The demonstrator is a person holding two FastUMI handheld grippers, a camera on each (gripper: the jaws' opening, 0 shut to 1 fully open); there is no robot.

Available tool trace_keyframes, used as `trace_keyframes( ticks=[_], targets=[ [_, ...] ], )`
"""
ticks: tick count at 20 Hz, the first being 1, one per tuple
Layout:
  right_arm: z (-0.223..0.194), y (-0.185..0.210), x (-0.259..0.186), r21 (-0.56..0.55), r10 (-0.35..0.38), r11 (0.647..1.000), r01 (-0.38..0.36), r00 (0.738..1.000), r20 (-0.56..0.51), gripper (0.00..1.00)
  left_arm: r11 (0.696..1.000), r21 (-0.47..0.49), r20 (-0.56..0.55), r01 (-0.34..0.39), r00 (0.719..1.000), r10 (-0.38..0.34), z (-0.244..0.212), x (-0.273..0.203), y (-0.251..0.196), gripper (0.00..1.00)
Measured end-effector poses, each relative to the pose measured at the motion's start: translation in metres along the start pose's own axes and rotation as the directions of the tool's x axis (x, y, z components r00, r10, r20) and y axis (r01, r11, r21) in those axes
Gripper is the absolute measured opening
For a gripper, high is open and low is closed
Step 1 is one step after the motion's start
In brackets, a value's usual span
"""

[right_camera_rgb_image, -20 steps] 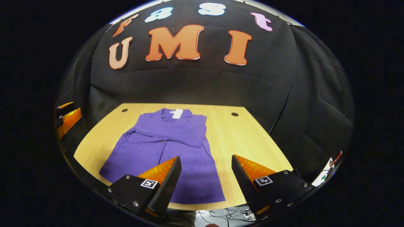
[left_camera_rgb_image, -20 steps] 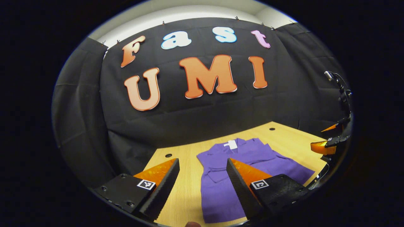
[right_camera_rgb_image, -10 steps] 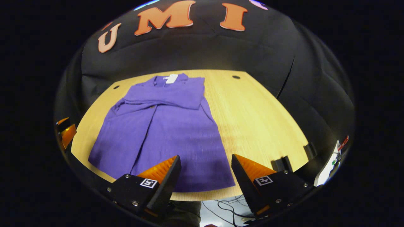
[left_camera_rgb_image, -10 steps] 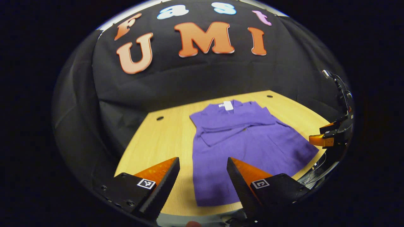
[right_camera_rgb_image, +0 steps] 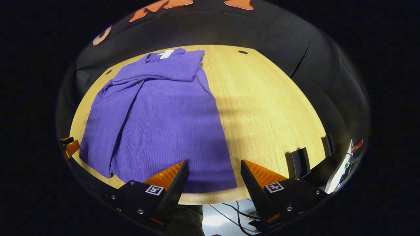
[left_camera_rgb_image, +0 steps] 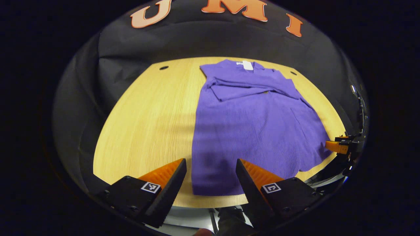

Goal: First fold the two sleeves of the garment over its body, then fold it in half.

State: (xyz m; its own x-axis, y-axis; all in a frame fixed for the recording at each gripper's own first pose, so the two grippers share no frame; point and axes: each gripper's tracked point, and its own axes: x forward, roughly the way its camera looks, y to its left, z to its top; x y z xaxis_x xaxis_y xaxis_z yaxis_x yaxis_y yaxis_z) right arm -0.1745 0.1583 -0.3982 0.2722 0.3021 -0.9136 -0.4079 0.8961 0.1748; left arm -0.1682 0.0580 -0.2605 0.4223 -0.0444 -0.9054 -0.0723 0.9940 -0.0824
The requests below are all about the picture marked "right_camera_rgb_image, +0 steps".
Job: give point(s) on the black table clamp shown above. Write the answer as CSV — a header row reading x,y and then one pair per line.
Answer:
x,y
328,145
298,162

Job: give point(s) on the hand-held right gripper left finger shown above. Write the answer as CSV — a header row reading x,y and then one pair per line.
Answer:
x,y
174,190

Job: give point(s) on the purple shirt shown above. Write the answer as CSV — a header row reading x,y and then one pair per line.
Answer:
x,y
164,124

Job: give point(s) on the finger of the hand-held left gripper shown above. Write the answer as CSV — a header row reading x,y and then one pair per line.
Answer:
x,y
72,147

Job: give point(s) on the white box with red tab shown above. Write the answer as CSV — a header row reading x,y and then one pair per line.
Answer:
x,y
339,172

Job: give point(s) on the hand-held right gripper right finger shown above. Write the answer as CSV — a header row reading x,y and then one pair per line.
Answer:
x,y
254,191

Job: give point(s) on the person's dark trousers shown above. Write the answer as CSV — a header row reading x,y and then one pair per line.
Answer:
x,y
187,221

